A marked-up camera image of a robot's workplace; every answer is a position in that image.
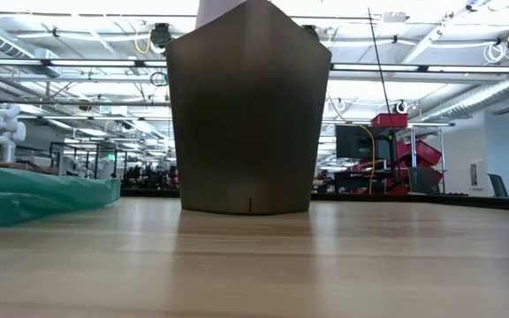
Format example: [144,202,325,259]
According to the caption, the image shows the red tool cart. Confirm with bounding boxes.
[331,119,457,195]

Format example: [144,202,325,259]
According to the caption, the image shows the red tilted storage bins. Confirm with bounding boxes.
[386,139,444,195]

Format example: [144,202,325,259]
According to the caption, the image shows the red bin on shelf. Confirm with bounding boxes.
[370,112,409,129]

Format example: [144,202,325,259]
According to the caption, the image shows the teal plastic trash bag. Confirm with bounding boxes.
[0,164,122,233]

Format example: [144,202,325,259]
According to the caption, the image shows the white bag with blue drawstring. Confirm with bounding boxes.
[194,0,249,30]

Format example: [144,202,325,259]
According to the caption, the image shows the grey chair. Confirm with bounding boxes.
[487,172,509,199]

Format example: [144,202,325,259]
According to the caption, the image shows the black monitor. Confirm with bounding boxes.
[335,125,391,161]

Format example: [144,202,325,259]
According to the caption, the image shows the brown trash bin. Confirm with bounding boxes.
[164,0,333,216]

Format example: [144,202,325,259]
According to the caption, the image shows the yellow hanging cord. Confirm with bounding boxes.
[355,123,377,195]

